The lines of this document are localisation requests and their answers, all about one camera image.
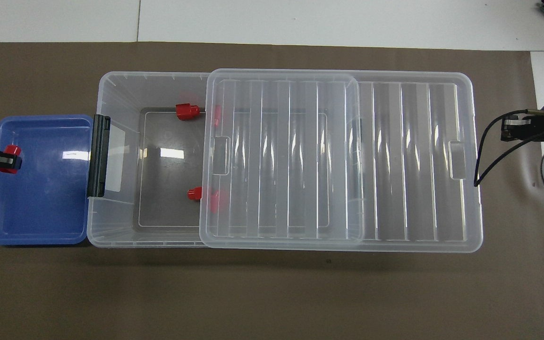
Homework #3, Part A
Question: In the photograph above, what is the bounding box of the clear ribbed plastic lid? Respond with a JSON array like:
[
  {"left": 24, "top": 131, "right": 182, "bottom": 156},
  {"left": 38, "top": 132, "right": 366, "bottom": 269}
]
[{"left": 199, "top": 68, "right": 484, "bottom": 254}]

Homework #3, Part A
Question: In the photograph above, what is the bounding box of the blue plastic tray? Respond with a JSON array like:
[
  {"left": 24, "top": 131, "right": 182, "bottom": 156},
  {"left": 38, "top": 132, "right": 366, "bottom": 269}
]
[{"left": 0, "top": 114, "right": 94, "bottom": 247}]

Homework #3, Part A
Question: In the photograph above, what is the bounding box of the clear plastic storage box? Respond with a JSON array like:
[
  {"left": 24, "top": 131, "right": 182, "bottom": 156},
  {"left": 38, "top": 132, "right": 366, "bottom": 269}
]
[{"left": 86, "top": 71, "right": 365, "bottom": 249}]

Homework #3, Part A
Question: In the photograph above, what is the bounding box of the brown table mat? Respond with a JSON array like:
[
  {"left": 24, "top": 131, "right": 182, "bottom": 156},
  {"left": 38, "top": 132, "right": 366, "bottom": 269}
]
[{"left": 0, "top": 42, "right": 544, "bottom": 340}]

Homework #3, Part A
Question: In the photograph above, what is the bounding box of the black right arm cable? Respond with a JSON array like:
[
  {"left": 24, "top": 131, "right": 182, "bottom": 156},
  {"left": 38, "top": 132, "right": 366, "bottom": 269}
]
[{"left": 474, "top": 109, "right": 544, "bottom": 187}]

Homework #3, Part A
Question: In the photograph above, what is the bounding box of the black box latch handle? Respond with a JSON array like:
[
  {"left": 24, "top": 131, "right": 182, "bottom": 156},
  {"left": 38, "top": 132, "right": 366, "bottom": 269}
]
[{"left": 86, "top": 114, "right": 111, "bottom": 198}]

